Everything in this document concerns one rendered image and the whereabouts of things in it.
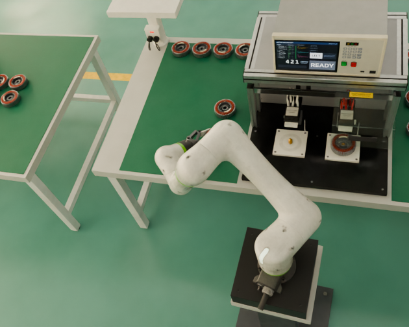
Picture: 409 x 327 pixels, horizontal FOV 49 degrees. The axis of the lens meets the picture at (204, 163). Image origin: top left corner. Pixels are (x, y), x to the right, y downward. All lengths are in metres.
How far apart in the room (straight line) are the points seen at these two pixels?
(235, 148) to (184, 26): 2.68
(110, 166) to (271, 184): 1.01
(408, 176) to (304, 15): 0.84
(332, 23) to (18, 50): 2.11
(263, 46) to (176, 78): 0.66
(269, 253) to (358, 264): 1.23
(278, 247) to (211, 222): 1.33
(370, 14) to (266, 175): 0.79
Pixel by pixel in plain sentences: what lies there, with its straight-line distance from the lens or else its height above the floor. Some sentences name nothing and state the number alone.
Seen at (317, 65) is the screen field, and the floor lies 1.16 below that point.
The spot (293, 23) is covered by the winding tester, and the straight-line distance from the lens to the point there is 1.94.
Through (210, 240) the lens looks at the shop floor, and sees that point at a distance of 2.83.
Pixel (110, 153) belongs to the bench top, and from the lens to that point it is 2.39.
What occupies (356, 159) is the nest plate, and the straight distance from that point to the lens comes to 2.14.
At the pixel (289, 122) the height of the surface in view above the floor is 0.88.
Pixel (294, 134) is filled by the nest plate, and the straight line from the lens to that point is 2.21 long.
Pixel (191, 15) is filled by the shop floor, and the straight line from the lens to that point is 4.26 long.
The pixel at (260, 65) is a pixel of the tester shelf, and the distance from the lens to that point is 2.06.
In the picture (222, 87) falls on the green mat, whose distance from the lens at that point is 2.50.
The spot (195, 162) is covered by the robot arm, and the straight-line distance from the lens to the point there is 1.53.
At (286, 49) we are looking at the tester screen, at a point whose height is 1.25.
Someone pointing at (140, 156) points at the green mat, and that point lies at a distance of 2.32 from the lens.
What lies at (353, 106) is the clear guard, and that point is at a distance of 1.96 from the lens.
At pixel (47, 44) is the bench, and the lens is 3.21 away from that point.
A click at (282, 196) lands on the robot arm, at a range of 1.61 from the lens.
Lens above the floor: 2.55
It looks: 55 degrees down
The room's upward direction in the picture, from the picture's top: 17 degrees counter-clockwise
